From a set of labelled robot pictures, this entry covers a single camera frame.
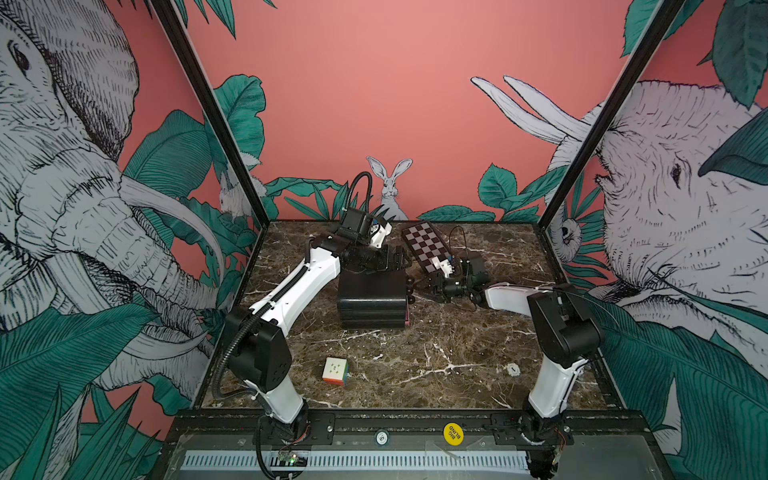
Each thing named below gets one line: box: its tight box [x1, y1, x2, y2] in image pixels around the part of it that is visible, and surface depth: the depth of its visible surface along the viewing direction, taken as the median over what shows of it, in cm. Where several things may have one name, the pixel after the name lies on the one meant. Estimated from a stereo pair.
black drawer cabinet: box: [338, 270, 407, 329], surface depth 83 cm
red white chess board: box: [402, 221, 450, 274], surface depth 113 cm
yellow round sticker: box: [443, 422, 465, 446], surface depth 75 cm
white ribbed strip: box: [180, 450, 531, 471], surface depth 72 cm
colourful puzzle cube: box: [322, 357, 349, 386], surface depth 80 cm
